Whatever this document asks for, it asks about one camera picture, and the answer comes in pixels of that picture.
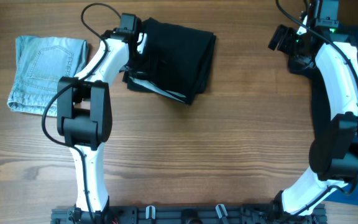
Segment folded light blue jeans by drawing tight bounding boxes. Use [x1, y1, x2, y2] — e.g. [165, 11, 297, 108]
[7, 35, 89, 114]

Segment black shorts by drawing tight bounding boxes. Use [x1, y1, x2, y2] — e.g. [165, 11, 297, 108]
[122, 18, 216, 105]

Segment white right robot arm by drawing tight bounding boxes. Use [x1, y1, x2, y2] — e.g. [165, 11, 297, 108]
[268, 25, 358, 219]

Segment black garment in pile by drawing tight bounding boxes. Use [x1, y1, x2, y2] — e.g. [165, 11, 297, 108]
[288, 56, 331, 138]

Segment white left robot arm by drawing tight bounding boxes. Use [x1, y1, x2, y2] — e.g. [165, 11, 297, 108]
[57, 31, 147, 219]

